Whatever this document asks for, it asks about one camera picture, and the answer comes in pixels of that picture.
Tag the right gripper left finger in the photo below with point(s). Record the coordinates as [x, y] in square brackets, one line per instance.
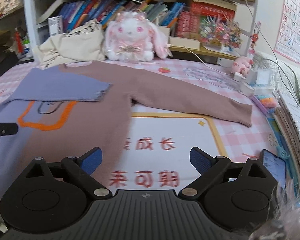
[78, 171]

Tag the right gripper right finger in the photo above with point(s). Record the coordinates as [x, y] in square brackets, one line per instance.
[211, 171]

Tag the purple and mauve knit sweater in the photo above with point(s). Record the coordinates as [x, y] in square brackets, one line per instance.
[63, 111]

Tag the pink checkered bed sheet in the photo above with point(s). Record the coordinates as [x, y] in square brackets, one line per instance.
[157, 146]

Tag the black smartphone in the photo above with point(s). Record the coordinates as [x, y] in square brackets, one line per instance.
[275, 165]

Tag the red hanging tassel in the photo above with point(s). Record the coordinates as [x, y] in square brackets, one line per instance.
[18, 41]

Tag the spiral notebook stack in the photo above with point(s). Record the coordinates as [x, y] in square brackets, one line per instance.
[287, 116]

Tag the small pink plush pig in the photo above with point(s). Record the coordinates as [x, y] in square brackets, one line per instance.
[242, 66]

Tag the white tagged box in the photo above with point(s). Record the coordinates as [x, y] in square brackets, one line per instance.
[55, 25]

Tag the cream sweatshirt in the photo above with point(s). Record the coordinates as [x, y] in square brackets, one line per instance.
[83, 44]

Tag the colourful sticker pack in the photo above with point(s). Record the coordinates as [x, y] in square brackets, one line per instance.
[223, 33]

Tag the white pink plush bunny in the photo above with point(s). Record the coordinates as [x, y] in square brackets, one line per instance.
[132, 37]

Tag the red book box set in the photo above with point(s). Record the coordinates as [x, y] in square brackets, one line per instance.
[195, 17]

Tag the row of colourful books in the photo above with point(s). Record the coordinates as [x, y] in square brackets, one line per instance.
[76, 13]

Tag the alphabet wall poster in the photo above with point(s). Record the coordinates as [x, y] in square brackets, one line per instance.
[288, 38]

